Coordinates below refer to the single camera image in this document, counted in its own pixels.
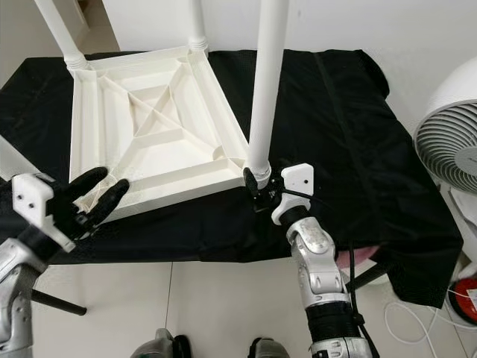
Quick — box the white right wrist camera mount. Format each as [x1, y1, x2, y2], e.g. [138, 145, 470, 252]
[271, 163, 315, 226]

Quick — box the white round fan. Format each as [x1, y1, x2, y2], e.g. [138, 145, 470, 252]
[414, 63, 477, 262]

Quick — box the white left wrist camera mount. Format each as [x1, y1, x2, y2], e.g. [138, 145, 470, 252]
[11, 173, 79, 253]

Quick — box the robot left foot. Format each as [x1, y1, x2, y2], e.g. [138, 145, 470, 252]
[130, 328, 193, 358]

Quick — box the pink cushion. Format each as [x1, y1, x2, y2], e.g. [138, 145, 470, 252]
[339, 246, 377, 266]

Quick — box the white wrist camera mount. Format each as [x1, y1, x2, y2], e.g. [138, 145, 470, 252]
[271, 163, 315, 226]
[11, 173, 79, 253]

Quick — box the black tablecloth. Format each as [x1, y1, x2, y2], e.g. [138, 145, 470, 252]
[0, 48, 464, 308]

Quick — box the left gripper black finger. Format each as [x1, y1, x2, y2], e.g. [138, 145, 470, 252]
[63, 166, 110, 202]
[86, 179, 131, 224]

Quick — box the white plastic children table top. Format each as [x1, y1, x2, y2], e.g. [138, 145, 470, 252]
[67, 43, 271, 222]

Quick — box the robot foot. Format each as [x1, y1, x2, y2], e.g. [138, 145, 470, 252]
[130, 328, 193, 358]
[247, 337, 291, 358]

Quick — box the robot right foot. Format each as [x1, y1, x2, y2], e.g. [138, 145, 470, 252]
[247, 337, 291, 358]

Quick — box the white floor cable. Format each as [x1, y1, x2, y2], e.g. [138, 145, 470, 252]
[384, 295, 463, 345]

